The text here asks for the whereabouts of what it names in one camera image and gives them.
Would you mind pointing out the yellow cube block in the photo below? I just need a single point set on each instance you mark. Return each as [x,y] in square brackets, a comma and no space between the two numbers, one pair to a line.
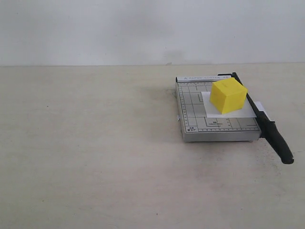
[228,95]

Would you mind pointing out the white paper sheet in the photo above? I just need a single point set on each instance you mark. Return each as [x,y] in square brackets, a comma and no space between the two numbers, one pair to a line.
[212,112]

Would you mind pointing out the black cutter blade arm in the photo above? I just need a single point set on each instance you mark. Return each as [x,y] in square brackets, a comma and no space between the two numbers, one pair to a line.
[269,130]

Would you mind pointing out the grey paper cutter base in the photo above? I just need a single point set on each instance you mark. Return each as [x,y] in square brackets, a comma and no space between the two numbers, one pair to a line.
[196,126]

